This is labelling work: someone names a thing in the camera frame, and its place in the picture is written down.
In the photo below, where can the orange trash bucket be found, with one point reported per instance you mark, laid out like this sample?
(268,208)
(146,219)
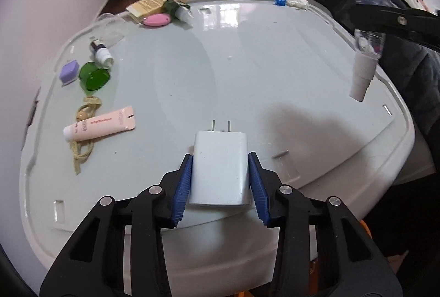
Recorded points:
(348,264)

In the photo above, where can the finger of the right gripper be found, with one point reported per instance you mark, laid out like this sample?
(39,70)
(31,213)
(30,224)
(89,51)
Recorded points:
(418,26)

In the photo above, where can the dark green dropper bottle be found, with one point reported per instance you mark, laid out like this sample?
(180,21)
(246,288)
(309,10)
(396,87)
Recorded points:
(179,10)

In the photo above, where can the clear plastic cup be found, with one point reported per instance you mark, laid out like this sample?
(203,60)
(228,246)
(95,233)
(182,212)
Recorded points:
(109,29)

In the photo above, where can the blue small clip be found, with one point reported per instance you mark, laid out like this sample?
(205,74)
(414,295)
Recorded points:
(280,3)

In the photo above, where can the small white dark spray bottle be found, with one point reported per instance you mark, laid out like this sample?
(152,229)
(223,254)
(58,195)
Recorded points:
(101,54)

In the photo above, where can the purple small case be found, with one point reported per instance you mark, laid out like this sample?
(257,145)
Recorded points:
(69,72)

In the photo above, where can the pink cosmetic tube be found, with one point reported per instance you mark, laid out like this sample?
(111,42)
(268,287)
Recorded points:
(103,125)

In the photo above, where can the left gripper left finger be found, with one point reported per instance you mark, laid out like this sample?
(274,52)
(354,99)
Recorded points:
(91,263)

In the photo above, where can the green bottle cap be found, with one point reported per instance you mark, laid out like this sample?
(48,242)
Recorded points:
(93,77)

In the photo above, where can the white usb charger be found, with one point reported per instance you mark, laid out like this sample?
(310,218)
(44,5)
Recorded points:
(220,168)

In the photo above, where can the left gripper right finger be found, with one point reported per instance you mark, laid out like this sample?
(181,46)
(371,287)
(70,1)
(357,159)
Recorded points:
(281,206)

